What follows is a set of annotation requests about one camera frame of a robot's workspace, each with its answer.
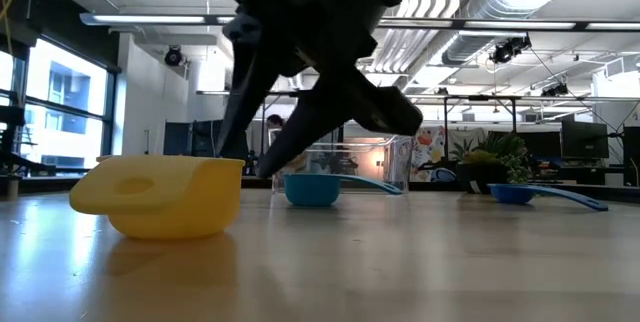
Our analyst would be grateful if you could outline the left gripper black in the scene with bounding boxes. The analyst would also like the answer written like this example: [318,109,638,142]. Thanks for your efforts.
[216,0,419,179]

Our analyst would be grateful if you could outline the teal measuring cup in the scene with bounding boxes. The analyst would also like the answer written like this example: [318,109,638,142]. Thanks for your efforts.
[283,172,404,208]

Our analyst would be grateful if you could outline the yellow measuring cup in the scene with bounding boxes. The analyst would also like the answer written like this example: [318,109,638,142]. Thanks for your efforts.
[68,155,246,241]

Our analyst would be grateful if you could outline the small blue measuring cup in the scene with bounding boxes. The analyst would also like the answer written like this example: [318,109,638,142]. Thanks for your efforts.
[488,183,610,213]

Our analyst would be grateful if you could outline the clear plastic basket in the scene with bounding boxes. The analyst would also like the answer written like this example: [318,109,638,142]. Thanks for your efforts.
[271,134,414,195]

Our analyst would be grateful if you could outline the person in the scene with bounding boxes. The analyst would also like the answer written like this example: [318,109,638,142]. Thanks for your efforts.
[264,114,286,133]

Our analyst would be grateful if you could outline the black monitor pair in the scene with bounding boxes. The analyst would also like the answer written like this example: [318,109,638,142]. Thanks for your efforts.
[163,119,225,158]

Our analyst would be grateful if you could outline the black ceiling spotlight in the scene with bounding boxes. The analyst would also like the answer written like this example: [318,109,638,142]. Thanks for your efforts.
[163,45,185,68]

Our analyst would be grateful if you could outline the long overhead light bar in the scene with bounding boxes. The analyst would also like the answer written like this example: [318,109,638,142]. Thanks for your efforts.
[79,11,640,33]

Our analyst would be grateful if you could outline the colourful patterned banner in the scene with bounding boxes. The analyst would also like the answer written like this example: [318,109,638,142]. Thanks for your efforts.
[409,125,447,183]

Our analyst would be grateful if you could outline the large window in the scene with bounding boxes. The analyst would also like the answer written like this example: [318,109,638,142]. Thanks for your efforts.
[0,36,119,176]

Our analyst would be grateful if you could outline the potted succulent plant black pot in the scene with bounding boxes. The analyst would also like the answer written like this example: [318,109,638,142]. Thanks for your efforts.
[449,131,539,196]

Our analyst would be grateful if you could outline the black ceiling-mounted device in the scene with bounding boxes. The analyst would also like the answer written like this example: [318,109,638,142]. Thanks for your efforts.
[488,35,533,65]

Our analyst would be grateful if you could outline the black computer monitor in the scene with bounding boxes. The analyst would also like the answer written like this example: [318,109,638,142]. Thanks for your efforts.
[622,125,640,188]
[560,120,610,160]

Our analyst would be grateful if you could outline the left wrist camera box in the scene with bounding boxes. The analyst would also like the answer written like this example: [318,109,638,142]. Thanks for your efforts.
[344,69,424,137]

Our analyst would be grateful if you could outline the silver ventilation duct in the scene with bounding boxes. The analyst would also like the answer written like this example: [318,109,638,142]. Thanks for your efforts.
[442,0,581,66]

